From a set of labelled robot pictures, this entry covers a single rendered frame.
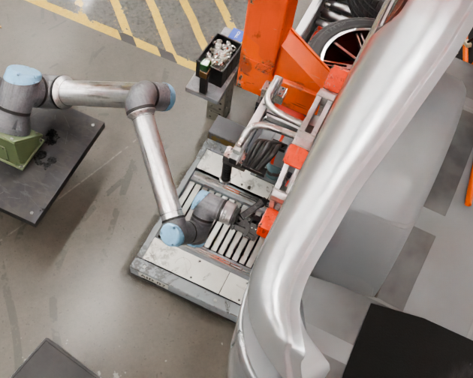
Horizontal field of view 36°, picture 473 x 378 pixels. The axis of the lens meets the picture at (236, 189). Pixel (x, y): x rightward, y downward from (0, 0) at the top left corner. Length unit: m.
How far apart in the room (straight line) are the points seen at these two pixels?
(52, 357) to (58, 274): 0.60
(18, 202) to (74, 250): 0.38
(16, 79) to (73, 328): 1.10
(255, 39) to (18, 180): 1.21
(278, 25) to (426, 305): 1.22
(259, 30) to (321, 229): 1.48
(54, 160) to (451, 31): 2.02
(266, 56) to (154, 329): 1.29
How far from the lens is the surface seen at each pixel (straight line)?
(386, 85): 1.80
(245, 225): 2.81
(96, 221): 3.52
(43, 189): 3.28
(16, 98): 3.21
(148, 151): 2.78
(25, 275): 3.44
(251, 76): 3.20
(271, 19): 2.92
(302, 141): 2.45
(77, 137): 3.41
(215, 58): 3.34
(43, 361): 2.93
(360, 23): 3.70
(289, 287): 1.61
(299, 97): 3.18
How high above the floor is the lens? 3.11
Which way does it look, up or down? 59 degrees down
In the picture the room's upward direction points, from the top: 10 degrees clockwise
